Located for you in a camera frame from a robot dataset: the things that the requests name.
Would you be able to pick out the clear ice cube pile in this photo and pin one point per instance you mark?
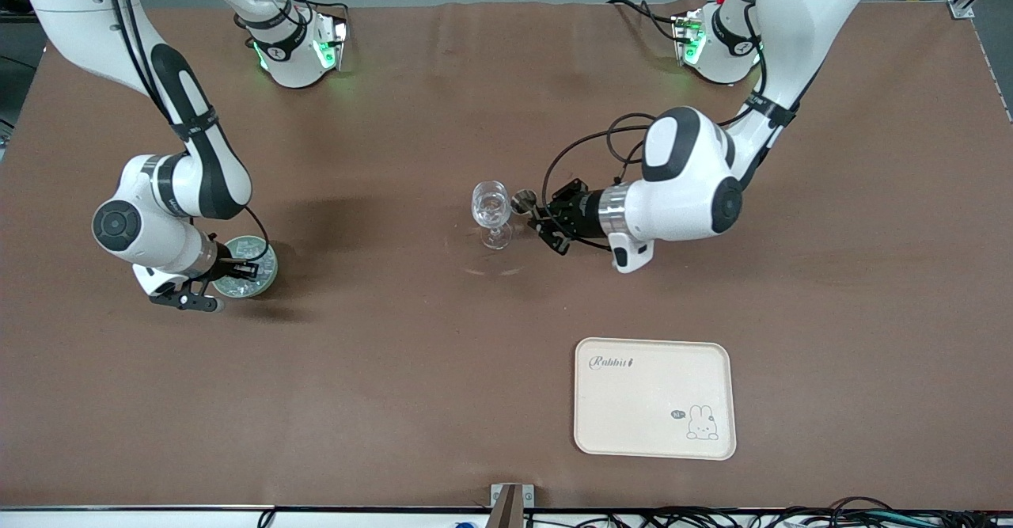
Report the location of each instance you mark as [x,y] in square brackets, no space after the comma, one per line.
[237,285]

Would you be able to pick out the green ice bowl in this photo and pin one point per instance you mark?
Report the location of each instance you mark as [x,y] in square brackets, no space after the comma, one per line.
[257,290]

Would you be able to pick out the clear wine glass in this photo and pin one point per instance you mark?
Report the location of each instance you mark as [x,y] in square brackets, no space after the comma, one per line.
[491,207]

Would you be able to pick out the white rabbit print tray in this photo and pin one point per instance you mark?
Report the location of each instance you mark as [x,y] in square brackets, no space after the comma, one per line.
[633,409]

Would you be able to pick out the silver base connector box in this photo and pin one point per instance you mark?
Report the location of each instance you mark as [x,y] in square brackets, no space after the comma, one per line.
[687,37]
[336,37]

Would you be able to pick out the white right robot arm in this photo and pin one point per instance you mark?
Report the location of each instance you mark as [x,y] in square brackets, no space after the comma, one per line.
[79,5]

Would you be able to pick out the brown table cloth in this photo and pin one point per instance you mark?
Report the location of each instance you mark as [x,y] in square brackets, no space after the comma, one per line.
[396,354]

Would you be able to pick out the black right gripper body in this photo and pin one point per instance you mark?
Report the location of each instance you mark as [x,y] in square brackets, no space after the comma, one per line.
[227,264]

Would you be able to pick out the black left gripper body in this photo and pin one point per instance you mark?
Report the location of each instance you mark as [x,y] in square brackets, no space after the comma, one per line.
[584,213]

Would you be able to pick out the grey metal mount bracket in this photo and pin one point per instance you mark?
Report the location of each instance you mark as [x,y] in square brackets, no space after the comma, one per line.
[498,496]

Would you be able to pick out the steel double jigger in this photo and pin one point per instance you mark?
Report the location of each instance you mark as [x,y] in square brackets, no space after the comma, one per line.
[523,200]

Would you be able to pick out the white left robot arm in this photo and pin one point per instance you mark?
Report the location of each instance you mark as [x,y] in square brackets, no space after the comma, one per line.
[688,195]

